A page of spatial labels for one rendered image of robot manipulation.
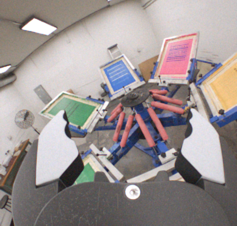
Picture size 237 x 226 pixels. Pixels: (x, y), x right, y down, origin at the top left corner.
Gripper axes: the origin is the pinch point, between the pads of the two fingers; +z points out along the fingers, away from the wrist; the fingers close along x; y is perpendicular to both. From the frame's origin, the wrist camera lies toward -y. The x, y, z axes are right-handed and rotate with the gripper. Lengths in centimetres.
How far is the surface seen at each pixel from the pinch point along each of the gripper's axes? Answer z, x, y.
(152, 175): 27, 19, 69
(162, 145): 48, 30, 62
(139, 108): 85, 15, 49
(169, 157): 35, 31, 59
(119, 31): 418, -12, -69
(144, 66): 431, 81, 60
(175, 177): 24, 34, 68
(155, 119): 65, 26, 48
